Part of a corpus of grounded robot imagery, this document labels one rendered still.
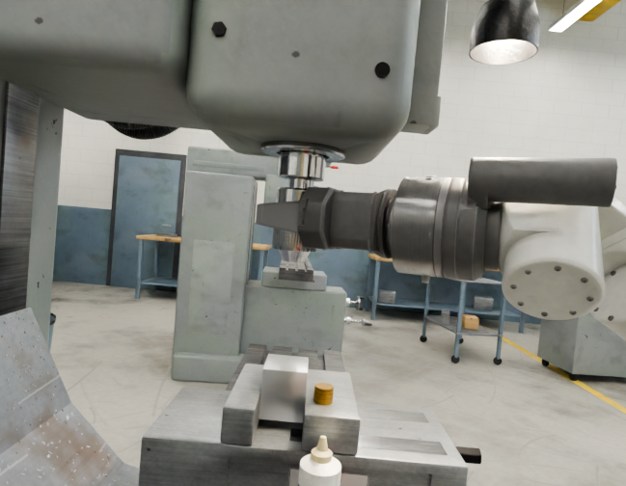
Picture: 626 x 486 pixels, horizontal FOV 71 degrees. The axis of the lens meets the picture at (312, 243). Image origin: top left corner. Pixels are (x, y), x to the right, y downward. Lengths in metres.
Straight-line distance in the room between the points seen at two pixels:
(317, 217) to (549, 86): 7.83
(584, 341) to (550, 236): 4.54
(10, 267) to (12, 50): 0.33
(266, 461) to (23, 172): 0.47
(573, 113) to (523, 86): 0.89
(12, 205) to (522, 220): 0.59
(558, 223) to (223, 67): 0.28
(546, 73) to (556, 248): 7.86
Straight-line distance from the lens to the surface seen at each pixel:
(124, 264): 7.52
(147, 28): 0.38
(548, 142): 7.97
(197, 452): 0.53
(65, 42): 0.41
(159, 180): 7.33
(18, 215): 0.69
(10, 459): 0.64
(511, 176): 0.35
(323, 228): 0.38
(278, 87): 0.37
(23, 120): 0.70
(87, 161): 7.87
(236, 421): 0.51
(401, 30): 0.39
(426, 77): 0.47
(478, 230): 0.36
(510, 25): 0.56
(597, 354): 4.99
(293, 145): 0.42
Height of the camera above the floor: 1.23
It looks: 2 degrees down
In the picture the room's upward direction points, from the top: 5 degrees clockwise
